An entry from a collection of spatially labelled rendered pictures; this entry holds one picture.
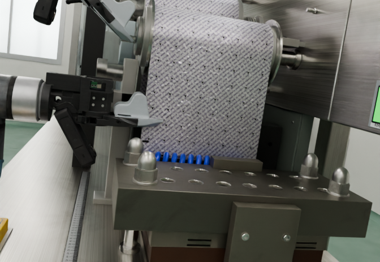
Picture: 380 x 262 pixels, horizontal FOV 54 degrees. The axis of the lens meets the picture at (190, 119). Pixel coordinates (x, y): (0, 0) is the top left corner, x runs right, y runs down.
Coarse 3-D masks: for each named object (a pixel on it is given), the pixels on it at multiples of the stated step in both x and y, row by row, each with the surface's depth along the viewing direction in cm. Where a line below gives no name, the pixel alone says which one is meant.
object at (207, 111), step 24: (168, 72) 69; (192, 72) 70; (216, 72) 71; (240, 72) 72; (168, 96) 70; (192, 96) 71; (216, 96) 72; (240, 96) 73; (264, 96) 74; (168, 120) 70; (192, 120) 71; (216, 120) 72; (240, 120) 74; (144, 144) 70; (168, 144) 71; (192, 144) 72; (216, 144) 73; (240, 144) 74
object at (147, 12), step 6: (144, 12) 73; (150, 12) 69; (150, 18) 68; (144, 30) 69; (144, 36) 68; (144, 42) 68; (276, 42) 74; (144, 48) 68; (276, 48) 74; (144, 54) 69; (144, 60) 70
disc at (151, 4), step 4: (152, 0) 70; (152, 4) 68; (152, 8) 67; (152, 12) 67; (152, 16) 67; (152, 20) 66; (152, 24) 66; (152, 28) 66; (152, 32) 66; (152, 36) 66; (148, 44) 68; (148, 48) 67; (148, 52) 67; (148, 56) 68; (148, 60) 68; (144, 64) 71; (144, 68) 70; (144, 72) 72
